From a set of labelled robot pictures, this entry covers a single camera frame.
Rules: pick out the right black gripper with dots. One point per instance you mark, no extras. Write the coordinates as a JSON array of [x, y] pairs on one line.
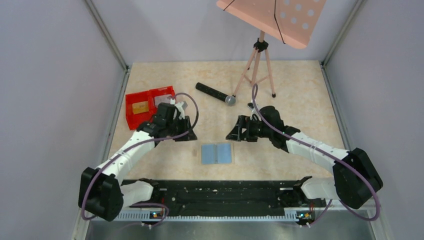
[[247, 127]]

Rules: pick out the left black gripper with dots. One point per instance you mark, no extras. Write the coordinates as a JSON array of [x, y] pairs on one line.
[[178, 126]]

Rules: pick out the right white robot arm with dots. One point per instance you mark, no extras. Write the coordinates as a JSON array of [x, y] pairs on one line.
[[354, 179]]

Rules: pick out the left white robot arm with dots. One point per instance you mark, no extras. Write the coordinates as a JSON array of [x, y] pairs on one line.
[[102, 192]]

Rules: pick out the silver card in bin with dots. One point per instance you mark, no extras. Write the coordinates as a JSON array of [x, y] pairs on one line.
[[162, 99]]

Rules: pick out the gold card in bin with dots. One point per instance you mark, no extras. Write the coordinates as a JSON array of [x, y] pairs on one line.
[[140, 107]]

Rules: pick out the black handheld microphone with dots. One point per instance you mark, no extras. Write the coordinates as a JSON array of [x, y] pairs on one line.
[[230, 100]]

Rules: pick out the red plastic bin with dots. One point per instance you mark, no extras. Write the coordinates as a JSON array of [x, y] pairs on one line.
[[133, 121]]

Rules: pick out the pink music stand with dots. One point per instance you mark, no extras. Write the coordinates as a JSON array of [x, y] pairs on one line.
[[290, 21]]

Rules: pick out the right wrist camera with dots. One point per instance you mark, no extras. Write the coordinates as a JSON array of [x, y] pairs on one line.
[[252, 109]]

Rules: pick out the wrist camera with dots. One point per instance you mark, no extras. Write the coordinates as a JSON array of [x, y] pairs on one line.
[[180, 108], [252, 109]]

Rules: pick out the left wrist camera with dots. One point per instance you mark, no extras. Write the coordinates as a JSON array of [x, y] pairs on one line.
[[180, 108]]

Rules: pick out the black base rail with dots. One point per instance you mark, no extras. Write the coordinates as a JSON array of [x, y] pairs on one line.
[[231, 198]]

